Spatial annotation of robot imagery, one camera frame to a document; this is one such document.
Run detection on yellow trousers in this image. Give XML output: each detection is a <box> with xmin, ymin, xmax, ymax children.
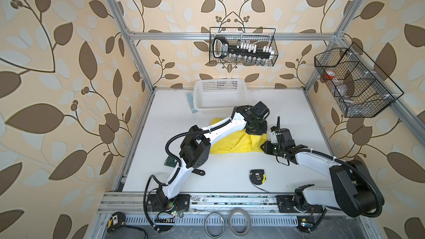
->
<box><xmin>205</xmin><ymin>118</ymin><xmax>267</xmax><ymax>154</ymax></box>

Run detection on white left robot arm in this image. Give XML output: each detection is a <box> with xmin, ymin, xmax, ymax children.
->
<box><xmin>143</xmin><ymin>101</ymin><xmax>270</xmax><ymax>233</ymax></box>

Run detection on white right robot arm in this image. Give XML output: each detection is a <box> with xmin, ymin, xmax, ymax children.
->
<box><xmin>261</xmin><ymin>122</ymin><xmax>385</xmax><ymax>232</ymax></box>

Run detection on black yellow tape measure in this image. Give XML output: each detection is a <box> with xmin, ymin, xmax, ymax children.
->
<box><xmin>249</xmin><ymin>169</ymin><xmax>269</xmax><ymax>193</ymax></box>

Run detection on white perforated plastic basket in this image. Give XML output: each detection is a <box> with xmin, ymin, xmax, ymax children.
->
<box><xmin>193</xmin><ymin>79</ymin><xmax>249</xmax><ymax>114</ymax></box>

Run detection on light blue cloth under basket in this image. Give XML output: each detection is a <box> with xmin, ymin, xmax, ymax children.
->
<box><xmin>187</xmin><ymin>93</ymin><xmax>198</xmax><ymax>114</ymax></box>

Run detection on black tool with white bits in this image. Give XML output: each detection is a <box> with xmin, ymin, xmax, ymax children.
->
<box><xmin>209</xmin><ymin>36</ymin><xmax>278</xmax><ymax>59</ymax></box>

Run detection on red capped item in basket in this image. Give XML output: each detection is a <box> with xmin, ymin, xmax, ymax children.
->
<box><xmin>323</xmin><ymin>69</ymin><xmax>336</xmax><ymax>81</ymax></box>

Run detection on tape roll left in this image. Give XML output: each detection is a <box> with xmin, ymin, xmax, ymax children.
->
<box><xmin>204</xmin><ymin>212</ymin><xmax>226</xmax><ymax>239</ymax></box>

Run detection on green pipe wrench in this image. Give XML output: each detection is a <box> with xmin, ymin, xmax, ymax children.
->
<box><xmin>163</xmin><ymin>155</ymin><xmax>207</xmax><ymax>177</ymax></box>

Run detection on back black wire basket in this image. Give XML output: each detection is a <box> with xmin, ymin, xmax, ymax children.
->
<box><xmin>209</xmin><ymin>27</ymin><xmax>278</xmax><ymax>67</ymax></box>

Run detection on side black wire basket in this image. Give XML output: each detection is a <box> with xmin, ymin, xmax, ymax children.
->
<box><xmin>314</xmin><ymin>42</ymin><xmax>404</xmax><ymax>118</ymax></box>

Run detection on aluminium frame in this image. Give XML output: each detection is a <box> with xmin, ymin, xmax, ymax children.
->
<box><xmin>82</xmin><ymin>0</ymin><xmax>425</xmax><ymax>239</ymax></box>

